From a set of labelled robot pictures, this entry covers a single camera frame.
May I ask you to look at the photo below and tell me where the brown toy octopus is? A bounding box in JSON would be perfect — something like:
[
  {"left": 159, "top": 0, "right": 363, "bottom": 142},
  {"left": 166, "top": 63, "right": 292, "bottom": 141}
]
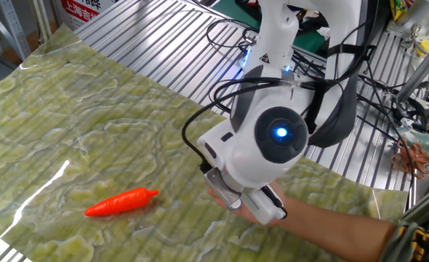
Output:
[{"left": 390, "top": 139, "right": 429, "bottom": 180}]

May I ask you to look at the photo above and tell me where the grey steel shelf frame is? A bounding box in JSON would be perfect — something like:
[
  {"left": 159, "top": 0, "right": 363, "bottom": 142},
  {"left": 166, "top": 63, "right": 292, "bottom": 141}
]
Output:
[{"left": 0, "top": 0, "right": 33, "bottom": 61}]

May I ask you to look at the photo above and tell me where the grey aluminium pole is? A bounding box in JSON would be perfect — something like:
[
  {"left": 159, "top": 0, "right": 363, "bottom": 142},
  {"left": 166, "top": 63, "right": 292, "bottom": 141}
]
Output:
[{"left": 395, "top": 39, "right": 429, "bottom": 106}]

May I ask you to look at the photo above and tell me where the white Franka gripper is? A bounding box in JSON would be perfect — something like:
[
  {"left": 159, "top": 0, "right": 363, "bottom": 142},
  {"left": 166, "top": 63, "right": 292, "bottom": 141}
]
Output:
[{"left": 196, "top": 121, "right": 289, "bottom": 226}]

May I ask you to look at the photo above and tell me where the orange toy carrot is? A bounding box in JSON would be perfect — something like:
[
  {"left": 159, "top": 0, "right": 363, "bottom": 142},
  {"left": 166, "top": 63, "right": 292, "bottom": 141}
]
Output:
[{"left": 84, "top": 186, "right": 159, "bottom": 218}]

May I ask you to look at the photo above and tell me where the cardboard box red print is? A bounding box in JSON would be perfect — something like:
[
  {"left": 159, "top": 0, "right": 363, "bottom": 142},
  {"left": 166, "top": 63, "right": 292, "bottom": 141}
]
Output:
[{"left": 53, "top": 0, "right": 123, "bottom": 31}]

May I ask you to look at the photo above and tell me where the dark green cutting mat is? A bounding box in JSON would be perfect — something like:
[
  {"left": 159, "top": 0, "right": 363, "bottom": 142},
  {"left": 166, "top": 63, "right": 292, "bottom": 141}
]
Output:
[{"left": 209, "top": 0, "right": 329, "bottom": 55}]

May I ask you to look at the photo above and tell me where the black gripper cable plug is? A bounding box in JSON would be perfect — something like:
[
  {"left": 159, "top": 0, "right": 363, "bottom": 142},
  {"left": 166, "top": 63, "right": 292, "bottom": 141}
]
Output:
[{"left": 260, "top": 185, "right": 289, "bottom": 220}]

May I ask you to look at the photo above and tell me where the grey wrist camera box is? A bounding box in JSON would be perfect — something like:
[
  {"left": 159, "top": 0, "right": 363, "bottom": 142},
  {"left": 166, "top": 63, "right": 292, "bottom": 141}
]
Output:
[{"left": 204, "top": 167, "right": 243, "bottom": 212}]

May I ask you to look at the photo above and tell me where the green marble pattern mat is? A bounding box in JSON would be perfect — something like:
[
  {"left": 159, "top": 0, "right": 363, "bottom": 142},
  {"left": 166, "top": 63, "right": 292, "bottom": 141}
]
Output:
[{"left": 0, "top": 23, "right": 409, "bottom": 262}]

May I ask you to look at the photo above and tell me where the yellow snack bag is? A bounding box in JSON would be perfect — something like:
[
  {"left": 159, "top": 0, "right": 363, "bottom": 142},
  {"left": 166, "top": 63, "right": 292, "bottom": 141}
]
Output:
[{"left": 388, "top": 0, "right": 411, "bottom": 22}]

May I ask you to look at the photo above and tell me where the black camera cable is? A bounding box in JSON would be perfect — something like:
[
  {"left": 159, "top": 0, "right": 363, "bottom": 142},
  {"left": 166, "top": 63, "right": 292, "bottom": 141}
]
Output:
[{"left": 181, "top": 76, "right": 284, "bottom": 174}]

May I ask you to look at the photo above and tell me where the person's bare forearm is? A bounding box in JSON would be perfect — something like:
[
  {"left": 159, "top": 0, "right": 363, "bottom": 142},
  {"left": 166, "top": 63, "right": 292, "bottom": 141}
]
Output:
[{"left": 284, "top": 196, "right": 398, "bottom": 262}]

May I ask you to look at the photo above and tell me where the yellow plastic toy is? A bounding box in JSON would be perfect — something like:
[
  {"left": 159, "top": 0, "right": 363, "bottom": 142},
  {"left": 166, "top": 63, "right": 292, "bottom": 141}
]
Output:
[{"left": 415, "top": 39, "right": 429, "bottom": 57}]

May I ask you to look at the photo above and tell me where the grey yellow black sleeve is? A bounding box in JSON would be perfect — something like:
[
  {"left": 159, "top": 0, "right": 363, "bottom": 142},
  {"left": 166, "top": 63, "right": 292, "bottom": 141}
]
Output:
[{"left": 379, "top": 221, "right": 429, "bottom": 262}]

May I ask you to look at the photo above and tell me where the person's bare hand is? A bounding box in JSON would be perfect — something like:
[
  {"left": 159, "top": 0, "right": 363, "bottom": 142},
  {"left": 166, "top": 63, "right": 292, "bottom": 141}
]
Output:
[{"left": 206, "top": 179, "right": 292, "bottom": 228}]

